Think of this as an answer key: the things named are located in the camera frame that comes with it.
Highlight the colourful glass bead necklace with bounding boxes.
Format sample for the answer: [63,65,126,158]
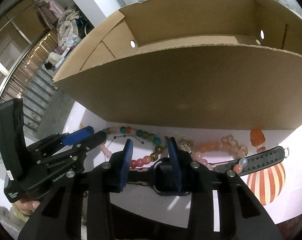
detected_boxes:
[98,126,168,169]

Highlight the left hand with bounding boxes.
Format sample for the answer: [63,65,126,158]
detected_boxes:
[15,199,40,216]

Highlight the gold charm trinket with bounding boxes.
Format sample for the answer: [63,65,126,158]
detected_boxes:
[178,139,194,154]

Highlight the orange carved pendant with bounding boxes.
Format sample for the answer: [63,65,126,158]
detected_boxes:
[250,129,266,153]

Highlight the brown cardboard box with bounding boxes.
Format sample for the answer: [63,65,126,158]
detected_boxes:
[54,0,302,130]

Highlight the pile of clothes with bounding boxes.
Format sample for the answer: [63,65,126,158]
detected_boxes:
[35,0,94,50]

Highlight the pink orange bead bracelet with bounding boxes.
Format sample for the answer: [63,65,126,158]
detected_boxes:
[191,135,249,173]

